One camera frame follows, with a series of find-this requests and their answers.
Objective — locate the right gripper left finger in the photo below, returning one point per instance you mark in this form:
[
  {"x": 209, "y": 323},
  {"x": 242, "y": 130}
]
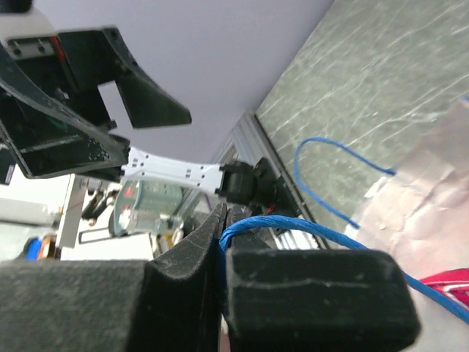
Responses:
[{"x": 165, "y": 304}]

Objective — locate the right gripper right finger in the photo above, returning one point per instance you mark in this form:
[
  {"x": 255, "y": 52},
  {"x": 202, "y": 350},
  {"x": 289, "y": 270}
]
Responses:
[{"x": 312, "y": 299}]

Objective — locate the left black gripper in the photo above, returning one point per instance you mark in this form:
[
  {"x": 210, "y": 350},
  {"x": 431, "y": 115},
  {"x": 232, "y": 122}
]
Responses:
[{"x": 53, "y": 118}]

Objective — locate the blue checkered paper bag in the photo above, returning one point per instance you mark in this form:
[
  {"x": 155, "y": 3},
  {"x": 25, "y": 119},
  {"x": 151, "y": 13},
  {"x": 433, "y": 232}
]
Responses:
[{"x": 418, "y": 210}]

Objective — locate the red snack bag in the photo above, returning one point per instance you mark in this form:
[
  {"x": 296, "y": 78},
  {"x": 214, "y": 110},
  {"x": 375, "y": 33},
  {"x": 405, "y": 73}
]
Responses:
[{"x": 452, "y": 284}]

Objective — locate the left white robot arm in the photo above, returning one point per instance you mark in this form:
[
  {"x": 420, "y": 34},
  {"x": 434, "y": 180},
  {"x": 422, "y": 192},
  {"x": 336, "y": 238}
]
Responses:
[{"x": 235, "y": 182}]

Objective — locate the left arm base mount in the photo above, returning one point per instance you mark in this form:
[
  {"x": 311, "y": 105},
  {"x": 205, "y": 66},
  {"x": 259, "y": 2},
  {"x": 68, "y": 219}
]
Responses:
[{"x": 273, "y": 196}]

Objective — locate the aluminium frame rail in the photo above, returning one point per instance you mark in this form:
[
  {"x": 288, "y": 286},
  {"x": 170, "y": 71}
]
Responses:
[{"x": 249, "y": 142}]

